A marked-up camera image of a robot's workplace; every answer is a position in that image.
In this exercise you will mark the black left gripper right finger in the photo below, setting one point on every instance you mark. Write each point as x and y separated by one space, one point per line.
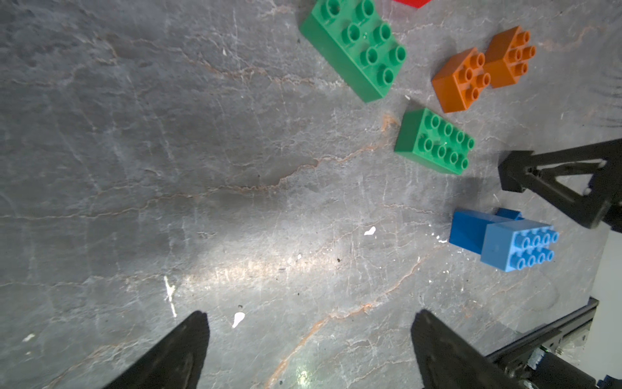
445 360

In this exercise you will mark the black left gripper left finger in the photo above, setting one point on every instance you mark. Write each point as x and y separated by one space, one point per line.
174 362

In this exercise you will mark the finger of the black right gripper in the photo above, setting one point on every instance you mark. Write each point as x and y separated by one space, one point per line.
601 202

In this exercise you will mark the blue square lego brick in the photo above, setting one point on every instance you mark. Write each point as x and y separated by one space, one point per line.
509 214

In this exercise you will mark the light blue long lego brick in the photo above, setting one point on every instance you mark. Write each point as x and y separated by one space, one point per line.
517 244

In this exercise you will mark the dark blue lego brick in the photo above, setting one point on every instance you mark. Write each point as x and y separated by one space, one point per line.
469 227

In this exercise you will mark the orange lego brick right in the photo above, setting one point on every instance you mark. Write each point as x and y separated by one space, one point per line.
508 56

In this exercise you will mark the orange lego brick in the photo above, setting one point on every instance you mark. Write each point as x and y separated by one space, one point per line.
508 56
461 81

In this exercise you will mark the orange lego brick left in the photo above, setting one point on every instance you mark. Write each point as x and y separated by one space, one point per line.
461 81

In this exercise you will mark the red long lego brick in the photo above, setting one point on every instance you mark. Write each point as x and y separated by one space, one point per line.
418 4

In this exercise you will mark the dark green long lego brick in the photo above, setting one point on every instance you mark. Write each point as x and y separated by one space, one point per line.
358 44

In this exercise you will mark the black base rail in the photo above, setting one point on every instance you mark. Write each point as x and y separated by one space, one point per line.
535 359

